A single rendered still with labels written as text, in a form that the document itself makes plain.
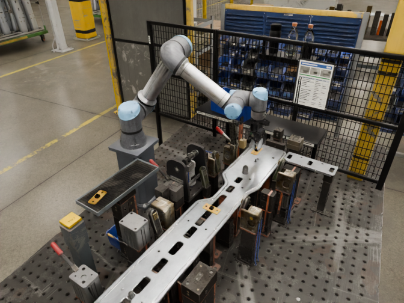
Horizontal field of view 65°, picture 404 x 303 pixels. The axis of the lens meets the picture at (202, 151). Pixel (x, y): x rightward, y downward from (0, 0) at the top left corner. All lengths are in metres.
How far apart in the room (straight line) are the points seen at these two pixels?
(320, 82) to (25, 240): 2.57
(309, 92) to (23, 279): 1.90
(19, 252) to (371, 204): 2.60
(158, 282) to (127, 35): 3.41
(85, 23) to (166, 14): 5.42
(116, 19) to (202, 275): 3.55
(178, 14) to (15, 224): 2.61
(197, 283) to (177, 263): 0.14
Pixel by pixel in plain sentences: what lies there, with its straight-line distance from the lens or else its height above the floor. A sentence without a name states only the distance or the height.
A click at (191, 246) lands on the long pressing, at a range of 1.37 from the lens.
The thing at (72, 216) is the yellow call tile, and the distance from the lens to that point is 1.36.
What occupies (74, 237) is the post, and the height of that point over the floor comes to 1.10.
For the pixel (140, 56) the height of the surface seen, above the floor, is 0.89.
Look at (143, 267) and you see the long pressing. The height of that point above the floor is 1.00.
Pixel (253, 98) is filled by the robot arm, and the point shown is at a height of 1.41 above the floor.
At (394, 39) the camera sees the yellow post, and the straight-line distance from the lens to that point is 2.03.
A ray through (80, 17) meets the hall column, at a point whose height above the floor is 0.56.
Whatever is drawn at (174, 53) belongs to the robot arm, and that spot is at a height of 1.63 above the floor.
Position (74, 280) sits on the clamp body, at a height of 1.06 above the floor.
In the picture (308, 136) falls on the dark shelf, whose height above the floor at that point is 1.03.
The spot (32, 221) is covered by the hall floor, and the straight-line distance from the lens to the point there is 3.26.
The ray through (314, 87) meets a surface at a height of 1.29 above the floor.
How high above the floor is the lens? 2.04
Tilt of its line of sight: 33 degrees down
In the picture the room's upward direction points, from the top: 1 degrees counter-clockwise
